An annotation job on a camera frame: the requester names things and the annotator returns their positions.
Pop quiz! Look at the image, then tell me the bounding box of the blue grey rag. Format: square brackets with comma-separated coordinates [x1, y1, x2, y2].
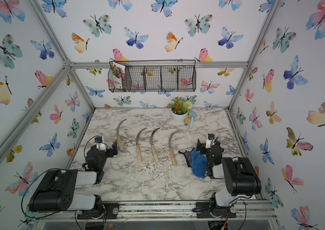
[185, 149, 208, 178]

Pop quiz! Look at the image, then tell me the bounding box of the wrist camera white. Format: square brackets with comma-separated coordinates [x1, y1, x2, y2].
[205, 133, 216, 149]
[94, 136, 108, 151]

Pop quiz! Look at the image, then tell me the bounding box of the white pot with plant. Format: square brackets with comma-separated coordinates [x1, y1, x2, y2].
[168, 97, 193, 124]

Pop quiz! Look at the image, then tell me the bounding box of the seed packet in basket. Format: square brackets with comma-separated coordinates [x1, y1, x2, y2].
[111, 62, 125, 89]

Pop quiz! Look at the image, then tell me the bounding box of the aluminium front rail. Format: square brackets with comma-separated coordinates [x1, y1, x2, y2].
[35, 200, 278, 222]

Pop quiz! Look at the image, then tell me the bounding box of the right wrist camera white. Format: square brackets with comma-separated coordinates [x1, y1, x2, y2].
[205, 133, 216, 149]

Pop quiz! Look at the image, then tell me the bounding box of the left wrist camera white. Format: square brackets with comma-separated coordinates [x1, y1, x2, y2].
[94, 136, 108, 151]

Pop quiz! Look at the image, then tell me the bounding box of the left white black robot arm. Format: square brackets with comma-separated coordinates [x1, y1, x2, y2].
[28, 141, 118, 219]

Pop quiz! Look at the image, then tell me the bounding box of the black wire wall basket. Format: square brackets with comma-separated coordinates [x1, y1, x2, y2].
[107, 59, 197, 93]

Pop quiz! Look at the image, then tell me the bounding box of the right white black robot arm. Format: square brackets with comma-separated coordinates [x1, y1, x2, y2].
[178, 139, 261, 219]

